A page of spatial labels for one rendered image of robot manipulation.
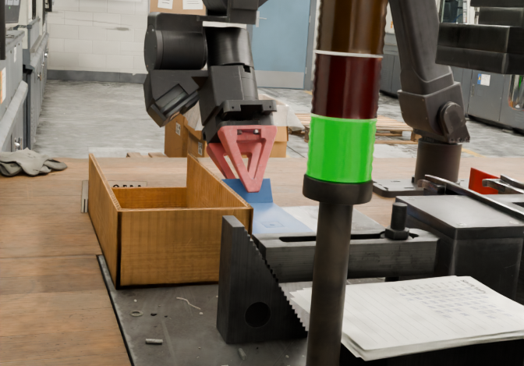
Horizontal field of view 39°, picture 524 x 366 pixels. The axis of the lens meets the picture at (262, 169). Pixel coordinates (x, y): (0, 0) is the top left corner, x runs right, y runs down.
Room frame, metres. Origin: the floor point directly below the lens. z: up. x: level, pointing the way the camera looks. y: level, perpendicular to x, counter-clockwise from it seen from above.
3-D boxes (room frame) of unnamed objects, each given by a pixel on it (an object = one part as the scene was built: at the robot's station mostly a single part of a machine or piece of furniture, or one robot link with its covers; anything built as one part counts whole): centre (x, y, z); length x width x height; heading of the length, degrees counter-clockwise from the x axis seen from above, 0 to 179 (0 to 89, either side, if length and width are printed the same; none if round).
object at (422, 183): (0.72, -0.18, 0.98); 0.07 x 0.02 x 0.01; 19
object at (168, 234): (0.74, 0.11, 0.93); 0.25 x 0.13 x 0.08; 19
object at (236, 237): (0.53, -0.01, 0.95); 0.06 x 0.03 x 0.09; 109
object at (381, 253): (0.56, -0.07, 0.95); 0.15 x 0.03 x 0.10; 109
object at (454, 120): (1.07, -0.25, 1.00); 0.09 x 0.06 x 0.06; 25
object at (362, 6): (0.42, -0.04, 1.14); 0.04 x 0.04 x 0.03
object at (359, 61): (0.42, -0.04, 1.10); 0.04 x 0.04 x 0.03
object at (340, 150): (0.42, -0.04, 1.07); 0.04 x 0.04 x 0.03
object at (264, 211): (0.78, 0.00, 0.93); 0.15 x 0.07 x 0.03; 21
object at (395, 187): (1.07, -0.26, 0.94); 0.20 x 0.07 x 0.08; 109
